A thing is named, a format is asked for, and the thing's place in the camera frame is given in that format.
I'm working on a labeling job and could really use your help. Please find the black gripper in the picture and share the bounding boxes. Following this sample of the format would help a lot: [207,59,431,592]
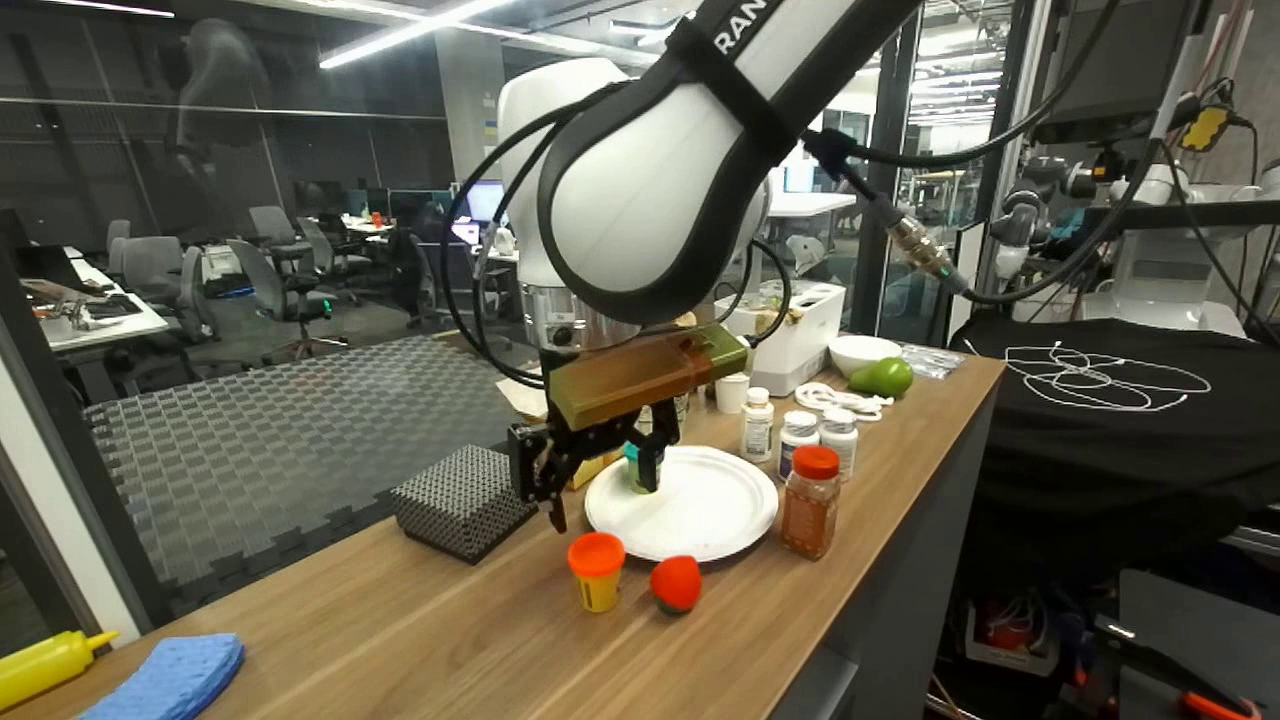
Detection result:
[505,393,674,541]

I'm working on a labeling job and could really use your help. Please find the play-doh can teal lid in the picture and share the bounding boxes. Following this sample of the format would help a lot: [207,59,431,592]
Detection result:
[618,437,647,497]

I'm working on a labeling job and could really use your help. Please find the play-doh can orange lid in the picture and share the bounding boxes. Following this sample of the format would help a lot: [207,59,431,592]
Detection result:
[565,530,634,622]

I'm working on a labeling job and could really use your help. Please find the white pill bottle green label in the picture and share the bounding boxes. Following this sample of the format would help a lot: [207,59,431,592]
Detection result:
[735,386,780,467]

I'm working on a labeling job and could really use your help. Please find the white paper plate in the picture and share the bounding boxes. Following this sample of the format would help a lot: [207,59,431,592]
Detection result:
[580,443,780,567]

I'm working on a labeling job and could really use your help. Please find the red orange ball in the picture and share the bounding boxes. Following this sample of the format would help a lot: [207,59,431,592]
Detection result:
[647,555,707,617]

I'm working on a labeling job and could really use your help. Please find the grey rectangular block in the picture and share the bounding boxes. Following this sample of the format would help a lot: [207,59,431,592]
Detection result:
[390,439,541,565]

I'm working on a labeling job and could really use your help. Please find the white paper cup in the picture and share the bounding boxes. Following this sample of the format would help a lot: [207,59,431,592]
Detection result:
[707,368,757,420]

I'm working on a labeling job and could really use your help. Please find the white pill bottle blue label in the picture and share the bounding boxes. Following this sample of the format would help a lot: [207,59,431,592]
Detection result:
[816,403,863,473]
[778,410,825,479]

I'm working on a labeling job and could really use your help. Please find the spice jar orange lid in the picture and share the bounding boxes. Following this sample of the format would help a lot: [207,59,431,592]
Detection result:
[778,439,848,565]

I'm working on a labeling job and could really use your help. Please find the white hydroponic planter appliance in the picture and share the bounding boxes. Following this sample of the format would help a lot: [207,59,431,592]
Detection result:
[739,278,848,402]

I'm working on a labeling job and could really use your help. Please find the white bowl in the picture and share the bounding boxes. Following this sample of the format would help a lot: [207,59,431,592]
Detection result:
[825,334,910,382]

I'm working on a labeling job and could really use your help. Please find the green pear toy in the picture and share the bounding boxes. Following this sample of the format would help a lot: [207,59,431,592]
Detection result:
[848,352,919,403]

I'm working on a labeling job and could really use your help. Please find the computer monitor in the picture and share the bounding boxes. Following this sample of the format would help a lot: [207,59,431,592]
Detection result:
[455,176,514,229]

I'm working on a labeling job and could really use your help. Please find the grey hexagon foam mat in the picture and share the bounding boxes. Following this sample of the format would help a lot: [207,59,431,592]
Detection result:
[82,327,536,626]

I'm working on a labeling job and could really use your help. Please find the black office chair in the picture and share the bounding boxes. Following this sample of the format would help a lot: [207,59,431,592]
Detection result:
[246,197,345,361]

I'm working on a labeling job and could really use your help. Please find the blue sponge cloth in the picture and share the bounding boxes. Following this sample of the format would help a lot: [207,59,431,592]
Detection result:
[77,627,253,720]

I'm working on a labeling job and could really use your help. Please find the white office desk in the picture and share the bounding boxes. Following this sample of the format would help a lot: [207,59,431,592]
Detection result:
[17,243,184,361]

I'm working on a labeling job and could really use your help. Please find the black draped side table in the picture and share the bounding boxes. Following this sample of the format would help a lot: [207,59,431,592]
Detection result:
[948,310,1280,574]

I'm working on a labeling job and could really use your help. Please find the yellow banana toy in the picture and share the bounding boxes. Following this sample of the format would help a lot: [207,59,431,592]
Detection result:
[0,627,120,717]

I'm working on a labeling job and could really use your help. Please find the orange red tool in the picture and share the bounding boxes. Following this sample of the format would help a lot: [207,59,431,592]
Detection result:
[1176,686,1265,720]

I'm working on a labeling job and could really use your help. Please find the olive brown wrist camera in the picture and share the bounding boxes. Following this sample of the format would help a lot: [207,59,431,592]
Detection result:
[546,325,757,437]

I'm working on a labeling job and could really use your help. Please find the white coiled rope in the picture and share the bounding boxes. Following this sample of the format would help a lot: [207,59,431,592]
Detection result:
[793,382,895,423]

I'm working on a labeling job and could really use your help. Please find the thin white cable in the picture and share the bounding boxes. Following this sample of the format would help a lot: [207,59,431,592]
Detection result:
[1002,335,1222,420]

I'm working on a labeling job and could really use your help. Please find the yellow handled tool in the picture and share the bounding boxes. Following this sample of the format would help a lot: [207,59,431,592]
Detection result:
[1176,102,1240,161]

